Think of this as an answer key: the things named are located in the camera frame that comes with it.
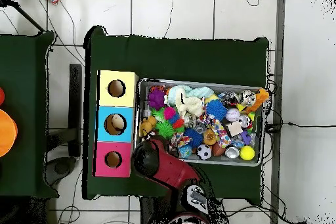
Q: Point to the brown teddy bear plush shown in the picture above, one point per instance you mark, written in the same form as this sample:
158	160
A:
146	126

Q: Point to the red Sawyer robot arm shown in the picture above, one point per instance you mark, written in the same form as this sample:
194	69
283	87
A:
173	168

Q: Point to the wooden three-hole box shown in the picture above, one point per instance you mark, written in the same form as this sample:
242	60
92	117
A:
115	100

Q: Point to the metal mesh bin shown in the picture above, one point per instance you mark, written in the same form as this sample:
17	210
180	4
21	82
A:
223	161

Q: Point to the pink spiky ball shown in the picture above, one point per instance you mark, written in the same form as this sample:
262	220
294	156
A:
169	113

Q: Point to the purple spiky monster toy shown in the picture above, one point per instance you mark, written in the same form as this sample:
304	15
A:
156	98

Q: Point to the green spiky ball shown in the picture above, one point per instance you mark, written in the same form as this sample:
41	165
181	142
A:
164	129

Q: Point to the cream fleece cloth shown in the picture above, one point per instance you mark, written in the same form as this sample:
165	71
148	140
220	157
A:
193	104

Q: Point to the large blue spiky ball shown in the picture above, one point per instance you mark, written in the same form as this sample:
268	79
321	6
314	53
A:
216	110

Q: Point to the black and white soccer ball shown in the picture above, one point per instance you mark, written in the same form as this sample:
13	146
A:
204	152

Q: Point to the dark green table cloth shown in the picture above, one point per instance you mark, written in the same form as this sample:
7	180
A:
23	76
183	58

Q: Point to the white baseball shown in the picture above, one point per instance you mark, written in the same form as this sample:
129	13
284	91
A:
232	114

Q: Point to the yellow tennis ball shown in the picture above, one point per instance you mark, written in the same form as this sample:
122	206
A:
247	153

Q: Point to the black panel stand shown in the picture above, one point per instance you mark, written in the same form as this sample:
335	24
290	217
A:
75	103

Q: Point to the large orange round object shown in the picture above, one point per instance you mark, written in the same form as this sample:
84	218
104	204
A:
8	132

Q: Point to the small red round object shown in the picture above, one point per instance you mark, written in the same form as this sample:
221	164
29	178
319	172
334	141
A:
1	96

